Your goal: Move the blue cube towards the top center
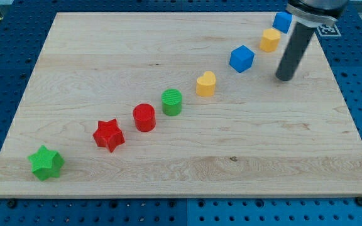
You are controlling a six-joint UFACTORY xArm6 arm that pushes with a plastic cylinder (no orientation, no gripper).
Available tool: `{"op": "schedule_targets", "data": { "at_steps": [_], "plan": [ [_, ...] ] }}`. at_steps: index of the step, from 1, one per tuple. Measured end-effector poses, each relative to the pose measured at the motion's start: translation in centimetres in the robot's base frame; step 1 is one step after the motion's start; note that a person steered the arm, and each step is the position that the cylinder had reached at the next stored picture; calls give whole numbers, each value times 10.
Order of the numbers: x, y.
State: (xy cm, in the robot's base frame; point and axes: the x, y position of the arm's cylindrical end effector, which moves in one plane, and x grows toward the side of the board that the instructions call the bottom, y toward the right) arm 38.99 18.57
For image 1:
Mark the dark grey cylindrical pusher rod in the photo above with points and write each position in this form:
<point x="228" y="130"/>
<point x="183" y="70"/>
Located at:
<point x="294" y="51"/>

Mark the blue cube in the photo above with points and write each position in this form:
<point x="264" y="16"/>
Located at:
<point x="241" y="58"/>

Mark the yellow hexagon block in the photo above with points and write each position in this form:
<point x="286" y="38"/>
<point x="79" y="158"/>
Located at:
<point x="270" y="40"/>

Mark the blue block at top right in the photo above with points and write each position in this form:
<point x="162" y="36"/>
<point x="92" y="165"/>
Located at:
<point x="282" y="21"/>

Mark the fiducial marker tag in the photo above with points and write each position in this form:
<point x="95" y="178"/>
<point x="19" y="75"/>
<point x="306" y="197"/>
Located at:
<point x="328" y="31"/>

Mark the yellow heart block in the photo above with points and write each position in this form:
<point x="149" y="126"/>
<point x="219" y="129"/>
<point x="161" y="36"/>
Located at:
<point x="206" y="84"/>

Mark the green cylinder block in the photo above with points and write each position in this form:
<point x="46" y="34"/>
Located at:
<point x="171" y="102"/>

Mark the wooden board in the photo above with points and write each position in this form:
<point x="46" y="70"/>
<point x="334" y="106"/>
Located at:
<point x="256" y="137"/>

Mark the red cylinder block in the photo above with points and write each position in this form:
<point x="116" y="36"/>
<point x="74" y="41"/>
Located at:
<point x="144" y="117"/>

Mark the black screw bottom right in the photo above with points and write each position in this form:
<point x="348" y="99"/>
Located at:
<point x="358" y="201"/>

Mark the black screw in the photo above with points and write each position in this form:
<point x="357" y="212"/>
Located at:
<point x="11" y="203"/>
<point x="358" y="201"/>

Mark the red star block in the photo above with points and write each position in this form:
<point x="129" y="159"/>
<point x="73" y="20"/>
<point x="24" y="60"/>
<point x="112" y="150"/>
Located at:
<point x="108" y="135"/>

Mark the green star block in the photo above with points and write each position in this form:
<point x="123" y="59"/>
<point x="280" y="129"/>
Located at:
<point x="46" y="163"/>

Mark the black screw bottom left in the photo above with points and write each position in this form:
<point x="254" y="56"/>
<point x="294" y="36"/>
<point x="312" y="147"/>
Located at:
<point x="11" y="203"/>

